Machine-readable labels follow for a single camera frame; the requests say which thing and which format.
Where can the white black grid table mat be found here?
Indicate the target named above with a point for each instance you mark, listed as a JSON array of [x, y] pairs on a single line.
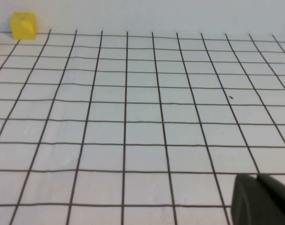
[[142, 117]]

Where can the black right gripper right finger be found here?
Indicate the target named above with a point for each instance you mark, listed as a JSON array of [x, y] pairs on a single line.
[[279, 188]]

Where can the yellow foam cube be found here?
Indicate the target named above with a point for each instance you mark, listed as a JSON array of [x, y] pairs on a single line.
[[23, 27]]

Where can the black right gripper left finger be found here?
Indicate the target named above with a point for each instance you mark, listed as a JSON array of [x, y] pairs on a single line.
[[252, 204]]

